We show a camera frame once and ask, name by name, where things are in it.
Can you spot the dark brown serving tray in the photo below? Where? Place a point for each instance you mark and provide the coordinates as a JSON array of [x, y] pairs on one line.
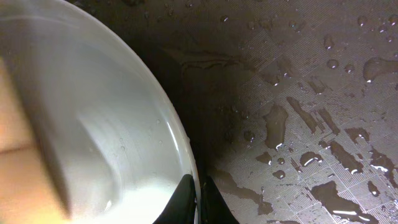
[[290, 106]]

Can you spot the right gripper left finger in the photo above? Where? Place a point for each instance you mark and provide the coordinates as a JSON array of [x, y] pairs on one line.
[[181, 207]]

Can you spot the light blue plate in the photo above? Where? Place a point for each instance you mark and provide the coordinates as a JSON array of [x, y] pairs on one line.
[[109, 133]]

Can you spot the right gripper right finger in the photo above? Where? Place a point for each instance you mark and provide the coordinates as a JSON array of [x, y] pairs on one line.
[[214, 209]]

